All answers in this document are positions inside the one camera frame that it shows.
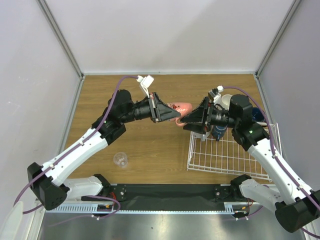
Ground grey cable duct rail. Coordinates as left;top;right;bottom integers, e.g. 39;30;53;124
51;202;114;214

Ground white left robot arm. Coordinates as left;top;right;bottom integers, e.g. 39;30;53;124
27;89;181;211

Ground pink mug white inside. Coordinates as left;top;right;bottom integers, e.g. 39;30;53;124
167;102;193;127

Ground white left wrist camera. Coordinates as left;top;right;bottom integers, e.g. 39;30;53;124
136;75;154;98

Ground cream round mug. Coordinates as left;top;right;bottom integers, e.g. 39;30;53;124
217;94;232;111

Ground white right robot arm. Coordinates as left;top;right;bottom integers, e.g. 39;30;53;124
181;94;320;233

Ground light grey footed cup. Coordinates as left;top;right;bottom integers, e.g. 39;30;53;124
194;132;211;142

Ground glossy dark blue mug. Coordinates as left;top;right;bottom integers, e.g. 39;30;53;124
252;107;267;126

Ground small dark blue mug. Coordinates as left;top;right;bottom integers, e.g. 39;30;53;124
211;125;227;142

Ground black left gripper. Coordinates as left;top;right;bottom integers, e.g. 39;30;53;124
120;92;180;124

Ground white wire dish rack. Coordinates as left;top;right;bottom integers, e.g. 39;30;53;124
186;129;272;183

